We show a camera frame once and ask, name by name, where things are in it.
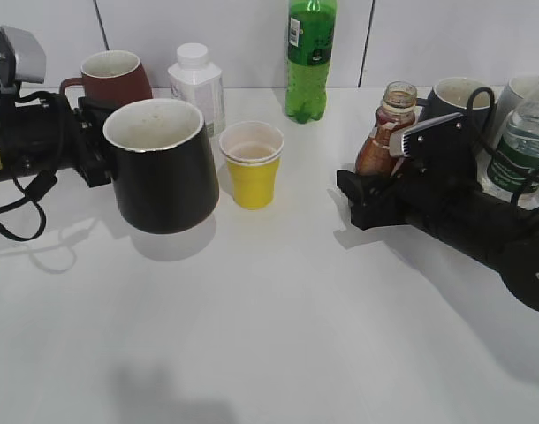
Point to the green soda bottle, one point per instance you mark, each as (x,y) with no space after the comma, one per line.
(311,28)

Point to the brown Nescafe coffee bottle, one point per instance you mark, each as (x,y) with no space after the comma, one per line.
(395,112)

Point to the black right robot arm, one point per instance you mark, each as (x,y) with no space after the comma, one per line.
(458,213)

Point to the yellow paper cup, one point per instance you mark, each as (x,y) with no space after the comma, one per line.
(252,151)

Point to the dark red ceramic mug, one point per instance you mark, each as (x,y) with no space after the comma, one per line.
(112,78)

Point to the white ceramic mug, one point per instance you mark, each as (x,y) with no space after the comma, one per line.
(513,94)

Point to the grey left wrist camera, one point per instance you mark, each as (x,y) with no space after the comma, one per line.
(22,58)

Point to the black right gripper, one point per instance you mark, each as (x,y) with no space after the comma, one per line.
(376,201)

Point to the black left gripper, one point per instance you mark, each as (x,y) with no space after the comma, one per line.
(90,155)

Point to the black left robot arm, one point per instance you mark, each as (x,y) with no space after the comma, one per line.
(42,131)

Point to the clear water bottle green label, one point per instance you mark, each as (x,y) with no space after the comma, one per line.
(519,144)

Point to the dark grey ceramic mug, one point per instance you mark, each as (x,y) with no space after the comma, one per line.
(451,95)

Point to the white milk carton bottle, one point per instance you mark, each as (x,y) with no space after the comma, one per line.
(196,79)

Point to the black ceramic mug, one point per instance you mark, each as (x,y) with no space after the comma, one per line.
(163,169)

